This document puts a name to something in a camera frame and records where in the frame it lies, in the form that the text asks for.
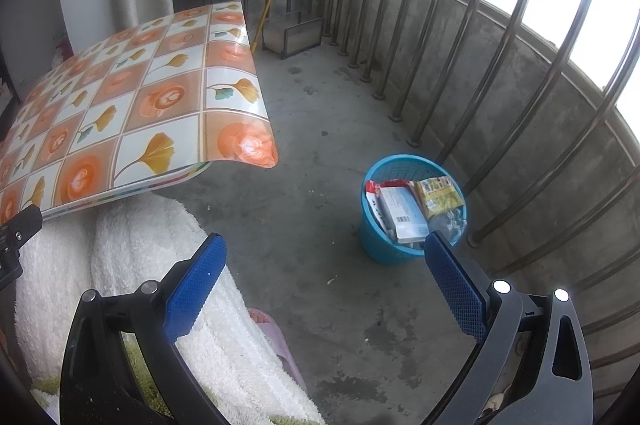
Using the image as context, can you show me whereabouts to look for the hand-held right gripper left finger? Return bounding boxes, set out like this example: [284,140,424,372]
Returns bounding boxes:
[59,232,231,425]

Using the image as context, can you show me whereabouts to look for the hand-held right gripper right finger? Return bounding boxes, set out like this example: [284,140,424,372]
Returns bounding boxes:
[422,230,596,425]

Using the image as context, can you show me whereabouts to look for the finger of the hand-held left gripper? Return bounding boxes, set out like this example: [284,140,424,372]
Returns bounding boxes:
[0,204,44,291]

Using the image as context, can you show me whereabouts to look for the blue mesh wastebasket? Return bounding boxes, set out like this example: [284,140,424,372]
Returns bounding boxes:
[360,154,468,266]

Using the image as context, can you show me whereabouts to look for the clear plastic bag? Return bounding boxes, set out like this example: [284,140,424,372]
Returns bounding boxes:
[427,208,466,247]

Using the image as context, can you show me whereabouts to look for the white and blue paper carton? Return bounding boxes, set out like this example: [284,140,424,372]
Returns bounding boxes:
[380,185,431,243]

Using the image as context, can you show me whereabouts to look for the yellow snack packet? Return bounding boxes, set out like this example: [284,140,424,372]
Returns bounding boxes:
[412,176,465,221]

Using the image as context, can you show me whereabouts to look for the pink slipper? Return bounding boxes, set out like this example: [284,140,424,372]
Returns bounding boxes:
[247,307,308,393]

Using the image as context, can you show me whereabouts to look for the metal balcony railing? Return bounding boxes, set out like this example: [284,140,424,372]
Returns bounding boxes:
[295,0,640,386]

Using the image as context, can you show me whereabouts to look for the tiled pattern table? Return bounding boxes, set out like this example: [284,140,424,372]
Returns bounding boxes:
[0,1,279,221]

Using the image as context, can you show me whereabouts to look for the metal frame glass box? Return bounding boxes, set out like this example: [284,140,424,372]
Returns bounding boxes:
[260,10,323,60]

